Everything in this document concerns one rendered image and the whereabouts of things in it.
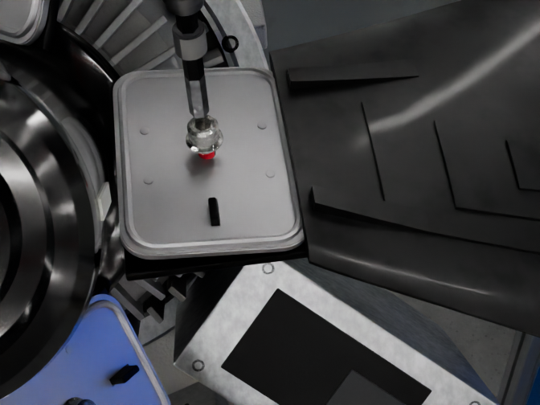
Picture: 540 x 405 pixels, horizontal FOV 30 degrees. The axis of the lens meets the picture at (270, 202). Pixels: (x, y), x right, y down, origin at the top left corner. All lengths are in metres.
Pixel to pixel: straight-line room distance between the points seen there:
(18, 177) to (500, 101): 0.18
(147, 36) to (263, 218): 0.14
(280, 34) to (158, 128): 0.92
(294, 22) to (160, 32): 0.82
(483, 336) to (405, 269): 1.38
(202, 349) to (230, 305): 0.02
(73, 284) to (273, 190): 0.09
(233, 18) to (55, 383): 0.23
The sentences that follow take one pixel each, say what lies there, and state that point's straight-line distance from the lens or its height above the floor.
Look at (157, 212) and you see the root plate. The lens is 0.35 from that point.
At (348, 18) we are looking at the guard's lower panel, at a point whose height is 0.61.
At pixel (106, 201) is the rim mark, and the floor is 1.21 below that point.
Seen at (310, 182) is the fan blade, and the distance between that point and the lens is 0.36.
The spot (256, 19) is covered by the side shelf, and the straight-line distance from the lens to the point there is 0.91.
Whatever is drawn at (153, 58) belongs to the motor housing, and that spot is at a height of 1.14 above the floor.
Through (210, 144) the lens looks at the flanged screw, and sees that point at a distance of 0.36.
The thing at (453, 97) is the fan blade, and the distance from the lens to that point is 0.39.
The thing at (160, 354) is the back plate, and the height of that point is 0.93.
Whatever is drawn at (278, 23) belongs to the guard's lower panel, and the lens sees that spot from 1.28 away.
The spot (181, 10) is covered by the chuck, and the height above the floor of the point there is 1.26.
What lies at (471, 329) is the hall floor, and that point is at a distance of 1.73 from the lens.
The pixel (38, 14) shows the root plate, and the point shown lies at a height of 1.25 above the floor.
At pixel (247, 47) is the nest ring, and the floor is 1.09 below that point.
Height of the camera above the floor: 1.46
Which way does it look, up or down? 52 degrees down
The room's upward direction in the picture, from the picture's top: 4 degrees counter-clockwise
